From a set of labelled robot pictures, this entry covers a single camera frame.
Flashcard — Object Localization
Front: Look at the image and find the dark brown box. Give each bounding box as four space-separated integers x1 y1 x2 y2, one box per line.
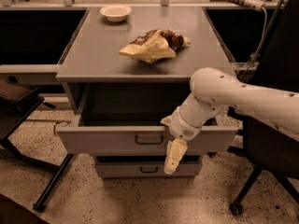
0 79 38 113

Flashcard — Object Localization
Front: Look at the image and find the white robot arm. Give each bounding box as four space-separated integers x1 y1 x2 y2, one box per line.
161 67 299 175

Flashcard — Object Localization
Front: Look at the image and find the black metal stand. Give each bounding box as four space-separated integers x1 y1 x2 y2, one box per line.
0 96 77 213

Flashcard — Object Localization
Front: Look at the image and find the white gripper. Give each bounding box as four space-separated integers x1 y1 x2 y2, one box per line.
161 106 202 175

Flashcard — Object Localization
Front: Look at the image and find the yellow brown chip bag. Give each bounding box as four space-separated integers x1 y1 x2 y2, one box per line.
119 29 191 63

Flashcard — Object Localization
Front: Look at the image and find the white bowl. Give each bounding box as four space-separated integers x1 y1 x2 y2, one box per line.
100 5 132 22

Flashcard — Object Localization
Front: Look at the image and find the grey drawer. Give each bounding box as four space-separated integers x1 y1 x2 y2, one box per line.
55 83 239 157
93 155 202 178

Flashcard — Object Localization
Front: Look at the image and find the grey bottom drawer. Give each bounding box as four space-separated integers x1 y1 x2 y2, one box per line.
93 155 202 178

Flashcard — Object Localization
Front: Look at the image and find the grey top drawer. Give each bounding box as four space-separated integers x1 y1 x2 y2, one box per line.
55 83 239 157

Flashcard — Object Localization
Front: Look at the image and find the grey drawer cabinet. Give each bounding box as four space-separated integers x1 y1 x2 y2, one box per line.
55 5 237 180

